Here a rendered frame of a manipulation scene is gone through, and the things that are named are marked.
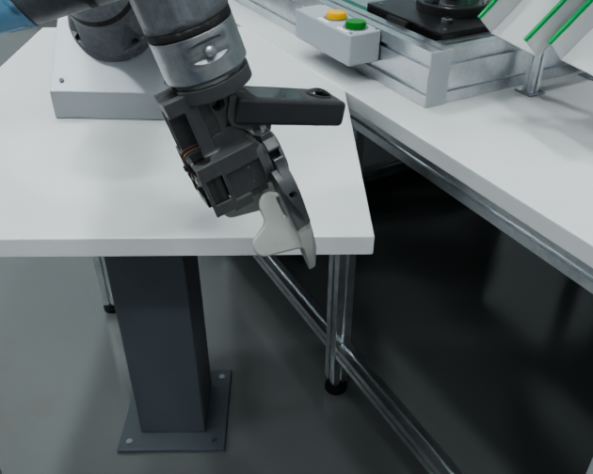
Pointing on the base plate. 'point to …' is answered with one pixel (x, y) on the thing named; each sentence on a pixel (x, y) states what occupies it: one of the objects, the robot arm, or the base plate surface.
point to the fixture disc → (467, 9)
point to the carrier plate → (418, 23)
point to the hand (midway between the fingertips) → (296, 237)
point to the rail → (414, 42)
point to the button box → (337, 36)
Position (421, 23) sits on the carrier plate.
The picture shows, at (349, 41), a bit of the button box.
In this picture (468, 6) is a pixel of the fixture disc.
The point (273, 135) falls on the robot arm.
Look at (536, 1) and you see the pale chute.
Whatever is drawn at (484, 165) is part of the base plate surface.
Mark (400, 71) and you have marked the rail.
